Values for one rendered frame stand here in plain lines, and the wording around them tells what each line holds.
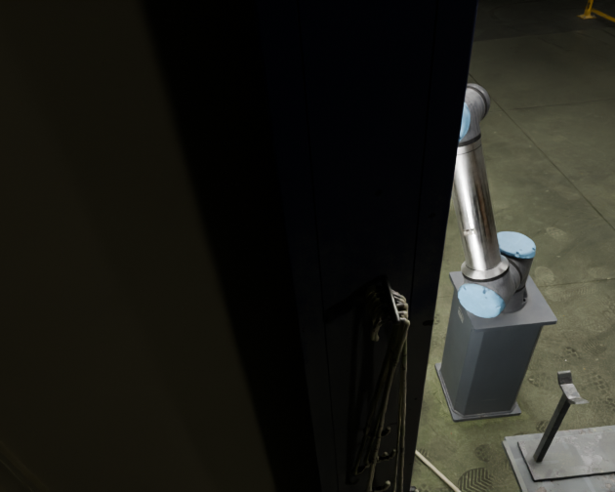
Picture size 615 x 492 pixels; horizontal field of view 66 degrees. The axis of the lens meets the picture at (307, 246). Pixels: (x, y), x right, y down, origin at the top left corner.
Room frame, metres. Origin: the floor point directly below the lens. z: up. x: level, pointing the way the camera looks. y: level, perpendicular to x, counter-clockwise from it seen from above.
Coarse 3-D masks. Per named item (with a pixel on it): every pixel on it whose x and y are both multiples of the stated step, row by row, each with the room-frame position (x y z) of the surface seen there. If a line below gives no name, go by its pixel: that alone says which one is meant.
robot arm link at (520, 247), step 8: (504, 232) 1.29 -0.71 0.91; (512, 232) 1.29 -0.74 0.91; (504, 240) 1.24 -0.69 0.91; (512, 240) 1.24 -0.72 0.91; (520, 240) 1.24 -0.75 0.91; (528, 240) 1.23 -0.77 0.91; (504, 248) 1.20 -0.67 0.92; (512, 248) 1.20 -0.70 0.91; (520, 248) 1.19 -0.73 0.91; (528, 248) 1.19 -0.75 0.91; (504, 256) 1.18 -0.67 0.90; (512, 256) 1.17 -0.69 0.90; (520, 256) 1.16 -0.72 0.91; (528, 256) 1.17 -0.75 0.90; (512, 264) 1.15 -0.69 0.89; (520, 264) 1.16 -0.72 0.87; (528, 264) 1.17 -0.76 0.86; (520, 272) 1.13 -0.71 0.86; (528, 272) 1.18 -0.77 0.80; (520, 280) 1.12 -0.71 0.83
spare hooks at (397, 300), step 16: (368, 288) 0.39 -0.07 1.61; (384, 288) 0.38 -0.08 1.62; (368, 304) 0.38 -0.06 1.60; (400, 304) 0.36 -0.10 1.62; (384, 320) 0.34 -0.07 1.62; (400, 320) 0.33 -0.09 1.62; (400, 336) 0.34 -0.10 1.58; (384, 368) 0.37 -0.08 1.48; (400, 384) 0.36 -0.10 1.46; (384, 400) 0.35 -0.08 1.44; (400, 400) 0.36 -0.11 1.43; (368, 416) 0.38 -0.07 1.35; (384, 416) 0.35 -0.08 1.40; (400, 416) 0.36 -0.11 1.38; (368, 432) 0.38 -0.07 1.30; (384, 432) 0.38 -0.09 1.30; (400, 432) 0.35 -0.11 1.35; (368, 448) 0.37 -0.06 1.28; (400, 448) 0.35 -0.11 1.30; (368, 464) 0.37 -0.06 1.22; (400, 464) 0.35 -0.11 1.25; (368, 480) 0.36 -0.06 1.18; (400, 480) 0.35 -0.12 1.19
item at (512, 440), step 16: (560, 432) 0.60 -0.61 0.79; (576, 432) 0.59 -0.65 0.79; (592, 432) 0.59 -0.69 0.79; (512, 448) 0.57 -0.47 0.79; (528, 480) 0.49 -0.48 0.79; (544, 480) 0.48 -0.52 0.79; (560, 480) 0.48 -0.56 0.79; (576, 480) 0.48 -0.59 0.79; (592, 480) 0.47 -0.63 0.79; (608, 480) 0.47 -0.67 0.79
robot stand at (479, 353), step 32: (480, 320) 1.12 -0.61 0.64; (512, 320) 1.10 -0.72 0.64; (544, 320) 1.09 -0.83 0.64; (448, 352) 1.28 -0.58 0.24; (480, 352) 1.10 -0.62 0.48; (512, 352) 1.10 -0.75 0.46; (448, 384) 1.23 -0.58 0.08; (480, 384) 1.10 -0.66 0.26; (512, 384) 1.10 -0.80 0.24; (480, 416) 1.09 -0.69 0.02
